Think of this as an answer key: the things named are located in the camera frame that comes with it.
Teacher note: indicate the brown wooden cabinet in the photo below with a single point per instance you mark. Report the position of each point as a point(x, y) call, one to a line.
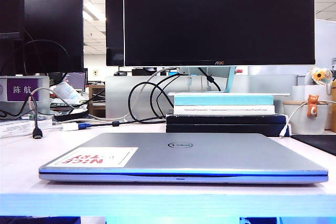
point(97, 98)

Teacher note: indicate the white cup with wooden lid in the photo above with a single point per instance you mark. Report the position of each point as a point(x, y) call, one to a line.
point(296, 119)

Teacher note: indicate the white box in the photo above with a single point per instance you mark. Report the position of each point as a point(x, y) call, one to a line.
point(309, 91)

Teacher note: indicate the white book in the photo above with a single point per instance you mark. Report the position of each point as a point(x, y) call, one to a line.
point(223, 109)

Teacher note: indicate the purple name plate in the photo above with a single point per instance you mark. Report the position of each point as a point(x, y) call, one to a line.
point(15, 106)
point(22, 89)

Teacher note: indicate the lit background laptop screen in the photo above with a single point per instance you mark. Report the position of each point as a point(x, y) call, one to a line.
point(77, 81)

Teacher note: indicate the sunflower plush toy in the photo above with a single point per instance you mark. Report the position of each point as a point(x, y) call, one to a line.
point(319, 75)

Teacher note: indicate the stack of white papers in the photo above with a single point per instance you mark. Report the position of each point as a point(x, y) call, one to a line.
point(18, 127)

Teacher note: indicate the frosted desk partition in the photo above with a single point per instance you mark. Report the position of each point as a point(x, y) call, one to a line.
point(118, 90)

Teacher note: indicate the white bottle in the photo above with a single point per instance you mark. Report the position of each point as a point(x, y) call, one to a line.
point(67, 91)

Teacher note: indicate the black AOC monitor with stand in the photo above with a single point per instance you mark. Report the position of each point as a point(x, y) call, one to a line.
point(218, 16)

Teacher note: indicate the black mouse pad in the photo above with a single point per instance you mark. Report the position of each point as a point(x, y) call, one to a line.
point(317, 142)

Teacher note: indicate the gray Dell laptop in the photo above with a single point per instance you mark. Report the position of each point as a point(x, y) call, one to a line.
point(210, 153)

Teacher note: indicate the black round monitor base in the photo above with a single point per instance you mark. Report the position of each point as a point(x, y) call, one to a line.
point(71, 116)

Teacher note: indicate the teal book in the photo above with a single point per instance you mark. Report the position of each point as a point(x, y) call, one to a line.
point(223, 100)

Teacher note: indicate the blue and white adapter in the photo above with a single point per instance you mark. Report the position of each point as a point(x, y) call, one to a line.
point(76, 126)

